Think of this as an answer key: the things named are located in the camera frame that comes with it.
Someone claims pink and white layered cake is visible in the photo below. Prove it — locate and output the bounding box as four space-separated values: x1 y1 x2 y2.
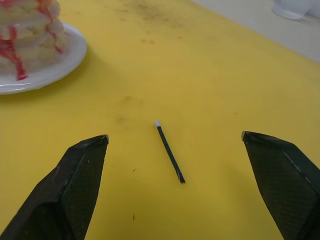
0 0 67 81

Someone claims black match with white tip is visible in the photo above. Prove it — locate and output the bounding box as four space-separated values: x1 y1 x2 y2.
153 119 187 185

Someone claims clear plastic cup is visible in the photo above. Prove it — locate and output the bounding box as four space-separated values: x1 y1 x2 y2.
271 0 308 21

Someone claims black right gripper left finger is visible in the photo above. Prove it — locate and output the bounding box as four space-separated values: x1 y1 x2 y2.
0 134 110 240

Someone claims white round plate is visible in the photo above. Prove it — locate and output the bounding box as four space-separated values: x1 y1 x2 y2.
0 20 88 96

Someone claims yellow table mat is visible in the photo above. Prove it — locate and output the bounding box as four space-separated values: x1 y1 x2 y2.
0 0 320 240

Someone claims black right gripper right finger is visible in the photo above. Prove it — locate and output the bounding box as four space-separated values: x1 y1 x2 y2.
240 130 320 240

